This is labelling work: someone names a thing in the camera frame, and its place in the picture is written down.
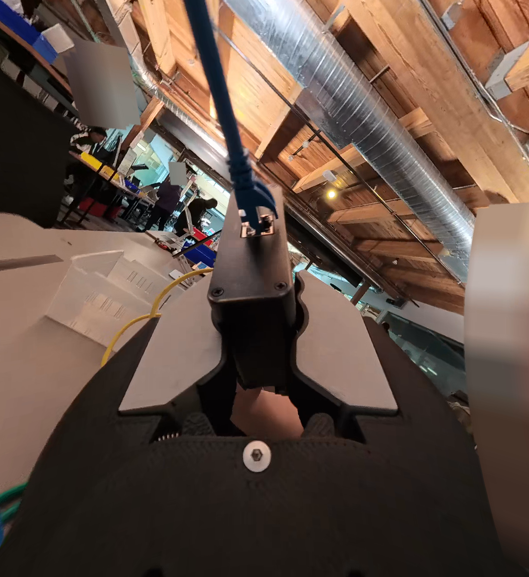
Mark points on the white stand with dark board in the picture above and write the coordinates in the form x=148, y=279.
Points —
x=196, y=239

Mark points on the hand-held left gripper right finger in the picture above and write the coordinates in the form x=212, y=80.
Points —
x=341, y=356

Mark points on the black ethernet switch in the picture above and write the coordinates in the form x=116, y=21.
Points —
x=251, y=270

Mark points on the red storage bins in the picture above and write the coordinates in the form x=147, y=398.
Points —
x=99, y=207

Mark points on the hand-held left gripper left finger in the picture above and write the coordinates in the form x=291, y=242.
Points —
x=174, y=360

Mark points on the standing desk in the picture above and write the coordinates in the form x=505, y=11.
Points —
x=29, y=58

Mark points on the blue tissue bin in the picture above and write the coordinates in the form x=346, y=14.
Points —
x=20, y=27

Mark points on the black office chair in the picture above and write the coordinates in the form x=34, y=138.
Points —
x=20, y=148

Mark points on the clear plastic bin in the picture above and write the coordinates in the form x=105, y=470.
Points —
x=97, y=293

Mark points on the silver air duct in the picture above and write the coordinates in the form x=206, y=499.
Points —
x=372, y=121

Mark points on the blue storage bin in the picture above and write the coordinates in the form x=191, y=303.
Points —
x=201, y=254

